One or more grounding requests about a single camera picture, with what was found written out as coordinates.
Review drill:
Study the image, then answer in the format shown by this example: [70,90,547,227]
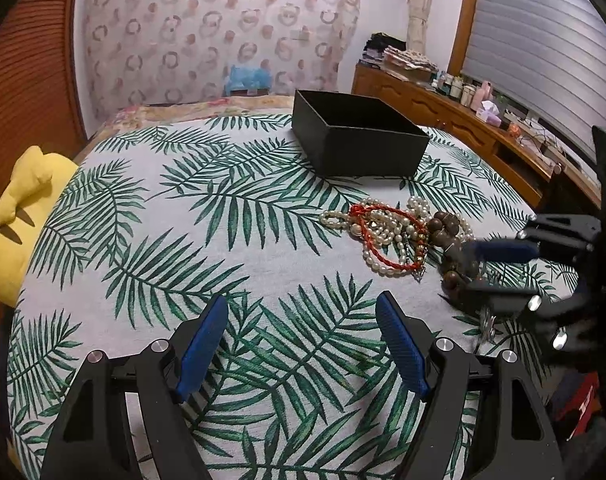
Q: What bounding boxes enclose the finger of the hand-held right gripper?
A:
[465,279,591,356]
[465,214,602,264]

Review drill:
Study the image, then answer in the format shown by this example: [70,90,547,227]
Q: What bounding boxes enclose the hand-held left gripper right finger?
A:
[374,291,566,480]

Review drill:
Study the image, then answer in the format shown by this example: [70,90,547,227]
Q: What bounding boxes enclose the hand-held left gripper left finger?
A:
[40,294,230,480]

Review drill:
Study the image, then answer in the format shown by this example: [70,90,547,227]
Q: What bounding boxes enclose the silver metal charm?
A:
[475,307,498,346]

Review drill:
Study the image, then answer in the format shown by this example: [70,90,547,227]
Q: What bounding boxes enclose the brown wooden bead bracelet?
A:
[427,211,484,311]

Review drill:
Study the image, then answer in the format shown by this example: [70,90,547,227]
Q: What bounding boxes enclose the red beaded bracelet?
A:
[349,203,429,273]

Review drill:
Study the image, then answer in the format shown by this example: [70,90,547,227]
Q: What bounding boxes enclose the white pearl necklace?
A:
[320,197,476,278]

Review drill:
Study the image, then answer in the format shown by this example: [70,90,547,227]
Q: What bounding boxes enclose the black cardboard box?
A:
[291,89,431,178]

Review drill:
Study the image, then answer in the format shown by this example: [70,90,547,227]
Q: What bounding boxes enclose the palm leaf print blanket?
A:
[6,112,584,480]

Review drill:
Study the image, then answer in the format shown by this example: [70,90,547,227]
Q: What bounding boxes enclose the red plastic object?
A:
[555,372,604,423]

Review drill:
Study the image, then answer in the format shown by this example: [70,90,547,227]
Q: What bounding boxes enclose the pink tissue box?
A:
[475,100,506,127]

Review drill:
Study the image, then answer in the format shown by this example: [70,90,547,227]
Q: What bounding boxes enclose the wooden cabinet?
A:
[352,62,604,211]

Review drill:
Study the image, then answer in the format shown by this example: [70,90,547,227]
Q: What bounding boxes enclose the group of cosmetic bottles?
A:
[430,71,498,108]

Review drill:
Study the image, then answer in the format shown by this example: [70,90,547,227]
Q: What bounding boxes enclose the stack of folded clothes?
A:
[359,32,439,81]

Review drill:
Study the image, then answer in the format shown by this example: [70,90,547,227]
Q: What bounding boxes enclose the grey window blind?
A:
[460,0,606,146]

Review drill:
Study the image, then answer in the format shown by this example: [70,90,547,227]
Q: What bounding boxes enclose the yellow plush toy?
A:
[0,146,79,307]

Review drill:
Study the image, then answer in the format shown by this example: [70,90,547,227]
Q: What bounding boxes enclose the floral bedspread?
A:
[100,95,296,131]

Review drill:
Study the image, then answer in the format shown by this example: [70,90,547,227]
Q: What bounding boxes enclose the beige lace curtain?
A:
[405,0,436,58]

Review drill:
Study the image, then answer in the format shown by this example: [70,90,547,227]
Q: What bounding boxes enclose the blue plastic bag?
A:
[223,64,273,97]

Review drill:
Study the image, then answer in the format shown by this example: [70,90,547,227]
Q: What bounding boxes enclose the ring patterned curtain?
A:
[73,0,361,123]

